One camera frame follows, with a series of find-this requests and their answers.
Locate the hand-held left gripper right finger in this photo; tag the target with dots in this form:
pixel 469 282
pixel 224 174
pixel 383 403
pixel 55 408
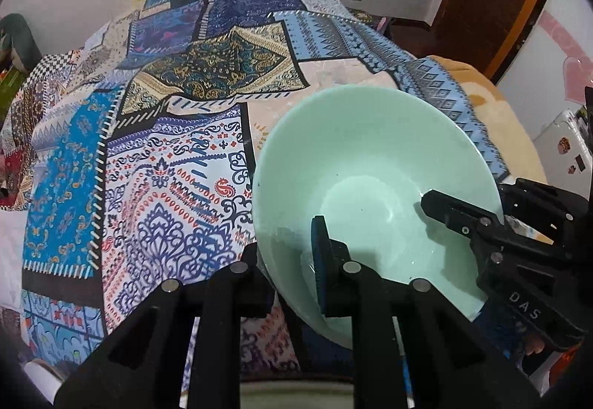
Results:
pixel 319 270

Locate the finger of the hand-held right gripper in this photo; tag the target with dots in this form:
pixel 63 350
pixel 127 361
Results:
pixel 546 209
pixel 458 216

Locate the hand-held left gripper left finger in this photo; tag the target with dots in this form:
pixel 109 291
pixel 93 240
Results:
pixel 255 293

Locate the mint green bowl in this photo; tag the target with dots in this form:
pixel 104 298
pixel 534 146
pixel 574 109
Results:
pixel 370 186

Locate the white plate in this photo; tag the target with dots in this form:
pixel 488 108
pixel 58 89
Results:
pixel 41 379

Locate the white suitcase with stickers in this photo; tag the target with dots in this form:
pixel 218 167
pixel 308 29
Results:
pixel 563 145

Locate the beige cushion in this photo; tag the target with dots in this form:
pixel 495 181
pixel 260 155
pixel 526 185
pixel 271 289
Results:
pixel 505 121

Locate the patchwork printed blanket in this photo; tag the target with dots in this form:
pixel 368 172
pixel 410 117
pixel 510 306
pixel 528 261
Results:
pixel 185 135

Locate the grey green plush toy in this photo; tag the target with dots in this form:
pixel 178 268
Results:
pixel 18 40

